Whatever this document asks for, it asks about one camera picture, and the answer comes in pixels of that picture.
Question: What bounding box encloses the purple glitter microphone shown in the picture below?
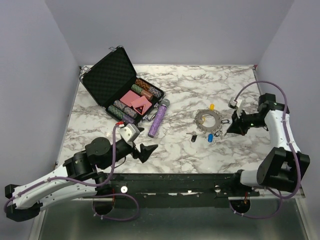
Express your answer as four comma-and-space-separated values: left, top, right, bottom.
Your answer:
148, 98, 170, 138

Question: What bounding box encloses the round metal keyring disc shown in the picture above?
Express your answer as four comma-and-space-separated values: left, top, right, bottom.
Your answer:
193, 109, 223, 134

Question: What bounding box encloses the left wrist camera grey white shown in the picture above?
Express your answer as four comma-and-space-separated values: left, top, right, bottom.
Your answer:
119, 123, 140, 145

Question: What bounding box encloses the yellow key tag upper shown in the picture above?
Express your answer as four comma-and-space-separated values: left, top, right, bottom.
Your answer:
209, 103, 215, 111

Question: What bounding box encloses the pink card box triangle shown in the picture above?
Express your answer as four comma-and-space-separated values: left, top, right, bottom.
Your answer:
131, 96, 152, 115

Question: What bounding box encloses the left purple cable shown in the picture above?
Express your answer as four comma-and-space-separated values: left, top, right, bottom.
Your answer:
4, 121, 141, 222

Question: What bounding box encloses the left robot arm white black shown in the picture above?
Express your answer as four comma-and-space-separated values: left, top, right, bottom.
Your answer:
3, 123, 158, 222

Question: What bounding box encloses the pink card deck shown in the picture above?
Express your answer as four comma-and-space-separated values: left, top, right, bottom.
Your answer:
120, 90, 141, 106

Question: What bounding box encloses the silver key black tag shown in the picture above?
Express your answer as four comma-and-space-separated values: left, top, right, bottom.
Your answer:
186, 131, 198, 143

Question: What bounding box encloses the blue key tag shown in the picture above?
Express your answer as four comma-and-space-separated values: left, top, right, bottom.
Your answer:
207, 133, 214, 143

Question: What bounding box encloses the black mounting base rail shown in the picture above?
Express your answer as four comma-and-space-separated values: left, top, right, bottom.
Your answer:
49, 172, 266, 210

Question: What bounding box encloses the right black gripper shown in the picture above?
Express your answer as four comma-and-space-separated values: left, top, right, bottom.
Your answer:
227, 108, 267, 136

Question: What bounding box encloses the black poker chip case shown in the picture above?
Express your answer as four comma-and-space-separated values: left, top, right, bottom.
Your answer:
80, 46, 165, 125

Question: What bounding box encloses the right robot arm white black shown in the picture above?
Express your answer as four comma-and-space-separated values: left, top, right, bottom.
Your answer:
226, 93, 310, 196

